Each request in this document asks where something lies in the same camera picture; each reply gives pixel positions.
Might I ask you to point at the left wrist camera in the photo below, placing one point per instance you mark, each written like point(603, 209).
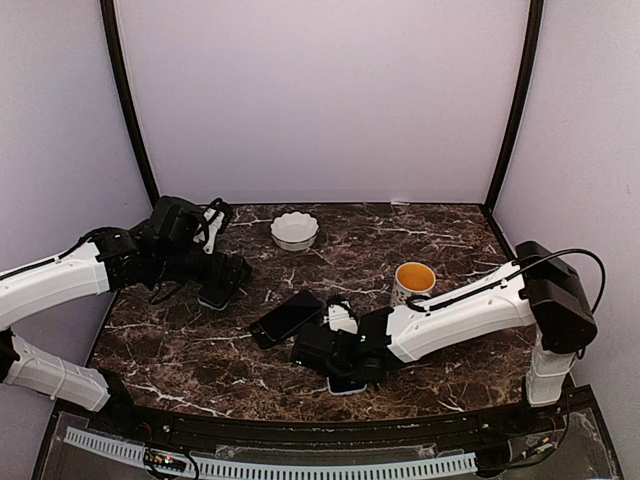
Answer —
point(218, 214)

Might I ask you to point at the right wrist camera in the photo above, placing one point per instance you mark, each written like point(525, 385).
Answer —
point(340, 315)

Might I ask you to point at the light blue smartphone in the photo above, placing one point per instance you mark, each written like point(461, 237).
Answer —
point(344, 387)

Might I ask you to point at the white patterned mug yellow inside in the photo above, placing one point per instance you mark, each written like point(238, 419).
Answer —
point(411, 278)

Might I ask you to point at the stacked phone with teal edge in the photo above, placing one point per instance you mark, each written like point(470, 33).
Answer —
point(214, 298)

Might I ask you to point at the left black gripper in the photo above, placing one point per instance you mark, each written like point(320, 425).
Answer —
point(232, 271)

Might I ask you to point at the white fluted ceramic bowl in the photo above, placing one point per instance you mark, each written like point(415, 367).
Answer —
point(295, 231)

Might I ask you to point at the left black frame post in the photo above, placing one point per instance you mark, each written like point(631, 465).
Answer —
point(126, 100)

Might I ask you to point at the black phone case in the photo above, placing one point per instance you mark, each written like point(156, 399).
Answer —
point(286, 319)

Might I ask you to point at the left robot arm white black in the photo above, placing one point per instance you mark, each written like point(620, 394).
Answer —
point(175, 244)

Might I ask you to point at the white slotted cable duct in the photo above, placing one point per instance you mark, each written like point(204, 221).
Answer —
point(243, 463)

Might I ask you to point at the black front rail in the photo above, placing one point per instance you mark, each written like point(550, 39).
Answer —
point(200, 432)

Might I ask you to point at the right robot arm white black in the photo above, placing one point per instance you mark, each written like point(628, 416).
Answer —
point(536, 288)

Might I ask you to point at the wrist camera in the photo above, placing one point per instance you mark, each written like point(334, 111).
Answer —
point(218, 214)
point(340, 315)

